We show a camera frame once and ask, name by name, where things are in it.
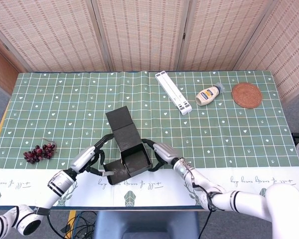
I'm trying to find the black floor cables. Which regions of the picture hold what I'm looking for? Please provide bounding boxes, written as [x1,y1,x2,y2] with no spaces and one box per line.
[61,211,98,239]

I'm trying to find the green grid tablecloth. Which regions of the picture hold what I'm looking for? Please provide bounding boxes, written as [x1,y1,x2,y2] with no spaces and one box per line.
[0,70,299,207]

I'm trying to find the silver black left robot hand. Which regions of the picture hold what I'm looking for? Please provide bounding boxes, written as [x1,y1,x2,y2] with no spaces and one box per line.
[69,133,115,177]

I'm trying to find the grey blue robot torso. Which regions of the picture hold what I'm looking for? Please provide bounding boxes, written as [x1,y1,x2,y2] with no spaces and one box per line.
[93,211,201,239]

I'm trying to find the black folding cardboard box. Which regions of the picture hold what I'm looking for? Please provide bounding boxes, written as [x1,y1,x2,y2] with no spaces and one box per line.
[105,106,153,186]

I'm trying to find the round brown woven coaster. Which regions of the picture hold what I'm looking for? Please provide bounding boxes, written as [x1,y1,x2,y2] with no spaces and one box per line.
[231,82,263,109]

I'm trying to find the cream mayonnaise squeeze bottle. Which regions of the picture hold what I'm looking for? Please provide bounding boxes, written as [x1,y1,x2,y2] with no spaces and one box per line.
[195,83,225,107]

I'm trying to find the brown wooden door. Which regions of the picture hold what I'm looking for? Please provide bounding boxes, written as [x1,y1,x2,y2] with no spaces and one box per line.
[0,41,20,96]

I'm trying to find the bamboo folding screen panel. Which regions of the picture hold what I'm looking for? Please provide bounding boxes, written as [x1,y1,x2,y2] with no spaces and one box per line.
[0,0,108,73]
[235,0,299,104]
[178,0,281,72]
[91,0,190,72]

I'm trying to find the white folding stand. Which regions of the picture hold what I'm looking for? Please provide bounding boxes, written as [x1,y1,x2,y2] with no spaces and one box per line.
[154,71,192,116]

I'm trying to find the dark red grape bunch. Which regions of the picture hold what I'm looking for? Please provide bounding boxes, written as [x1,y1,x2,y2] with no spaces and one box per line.
[23,138,57,164]

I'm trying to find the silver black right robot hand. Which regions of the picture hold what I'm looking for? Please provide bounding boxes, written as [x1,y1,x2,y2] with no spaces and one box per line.
[142,138,180,172]

